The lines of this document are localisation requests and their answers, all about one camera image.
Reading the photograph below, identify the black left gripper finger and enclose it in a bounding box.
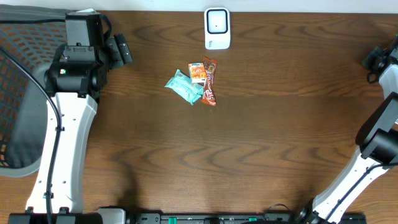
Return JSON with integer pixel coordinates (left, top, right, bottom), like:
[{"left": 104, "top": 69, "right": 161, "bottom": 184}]
[
  {"left": 114, "top": 33, "right": 132, "bottom": 64},
  {"left": 106, "top": 37, "right": 124, "bottom": 69}
]

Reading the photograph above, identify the teal snack bar wrapper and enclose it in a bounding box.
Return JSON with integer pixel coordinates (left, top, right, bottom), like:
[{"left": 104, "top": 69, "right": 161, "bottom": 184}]
[{"left": 165, "top": 69, "right": 204, "bottom": 105}]

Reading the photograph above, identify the small orange tissue pack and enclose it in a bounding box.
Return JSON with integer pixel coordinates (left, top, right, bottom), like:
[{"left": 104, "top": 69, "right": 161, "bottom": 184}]
[{"left": 188, "top": 62, "right": 206, "bottom": 83}]

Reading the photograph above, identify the orange brown snack bar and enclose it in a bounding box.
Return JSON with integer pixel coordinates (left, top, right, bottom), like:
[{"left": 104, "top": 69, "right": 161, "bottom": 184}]
[{"left": 201, "top": 57, "right": 217, "bottom": 106}]

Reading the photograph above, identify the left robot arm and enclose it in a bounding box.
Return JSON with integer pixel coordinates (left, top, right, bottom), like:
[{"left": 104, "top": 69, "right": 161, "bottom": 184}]
[{"left": 9, "top": 10, "right": 132, "bottom": 224}]

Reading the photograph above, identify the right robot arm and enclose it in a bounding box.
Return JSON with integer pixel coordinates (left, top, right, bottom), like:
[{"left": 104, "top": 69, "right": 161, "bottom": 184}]
[{"left": 295, "top": 43, "right": 397, "bottom": 223}]

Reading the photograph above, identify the white barcode scanner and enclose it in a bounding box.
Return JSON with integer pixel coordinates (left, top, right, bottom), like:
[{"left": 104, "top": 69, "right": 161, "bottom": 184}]
[{"left": 204, "top": 7, "right": 231, "bottom": 50}]

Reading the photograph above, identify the grey plastic mesh basket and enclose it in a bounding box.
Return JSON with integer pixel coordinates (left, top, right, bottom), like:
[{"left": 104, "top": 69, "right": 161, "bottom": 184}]
[{"left": 1, "top": 4, "right": 69, "bottom": 177}]

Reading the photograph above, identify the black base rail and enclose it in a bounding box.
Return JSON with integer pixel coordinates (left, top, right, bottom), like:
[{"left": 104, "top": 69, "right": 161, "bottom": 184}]
[{"left": 134, "top": 207, "right": 368, "bottom": 224}]

